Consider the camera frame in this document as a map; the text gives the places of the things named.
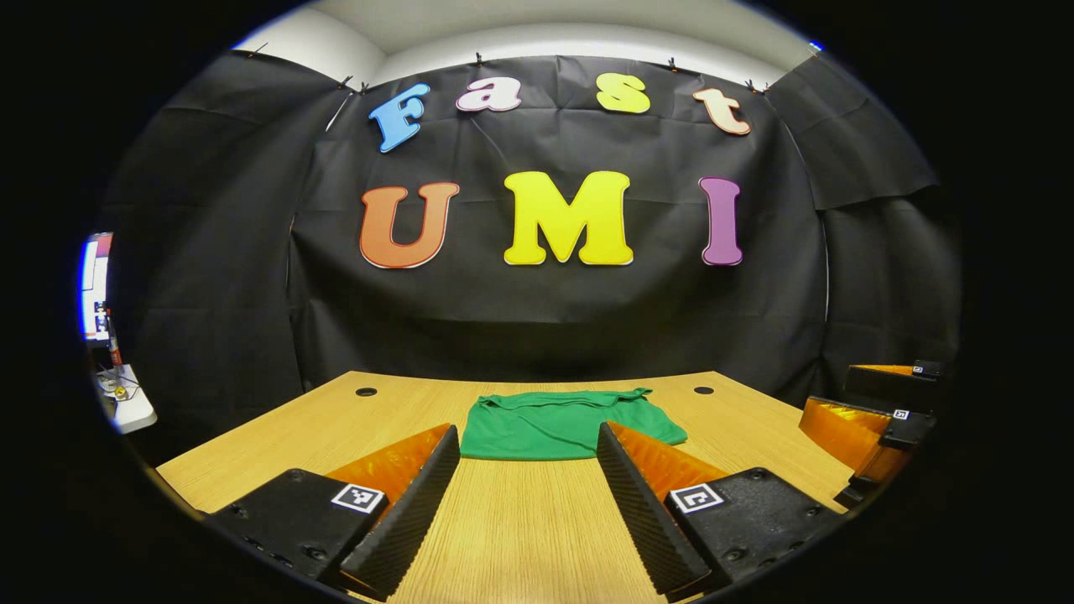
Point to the black backdrop cloth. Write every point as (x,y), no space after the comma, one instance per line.
(545,319)

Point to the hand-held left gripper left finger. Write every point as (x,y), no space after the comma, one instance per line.
(415,512)

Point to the computer monitor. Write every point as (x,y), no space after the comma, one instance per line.
(94,285)

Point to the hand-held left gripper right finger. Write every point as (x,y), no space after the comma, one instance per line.
(642,512)

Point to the white side table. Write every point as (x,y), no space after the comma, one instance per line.
(134,411)

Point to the red bottle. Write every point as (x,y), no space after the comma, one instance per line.
(112,340)

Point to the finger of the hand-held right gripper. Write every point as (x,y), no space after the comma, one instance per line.
(889,386)
(906,432)

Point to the green T-shirt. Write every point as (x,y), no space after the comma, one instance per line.
(554,428)

